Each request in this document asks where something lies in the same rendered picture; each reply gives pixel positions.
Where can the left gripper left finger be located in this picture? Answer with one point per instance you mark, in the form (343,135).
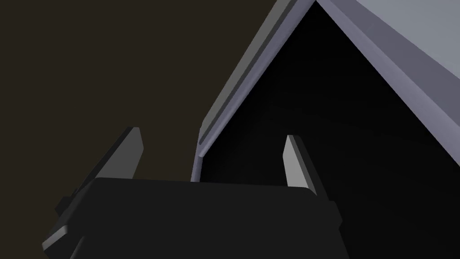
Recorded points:
(124,158)

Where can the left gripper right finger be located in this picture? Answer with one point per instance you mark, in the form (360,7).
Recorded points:
(295,169)

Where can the grey cabinet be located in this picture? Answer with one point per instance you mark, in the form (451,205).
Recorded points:
(395,46)

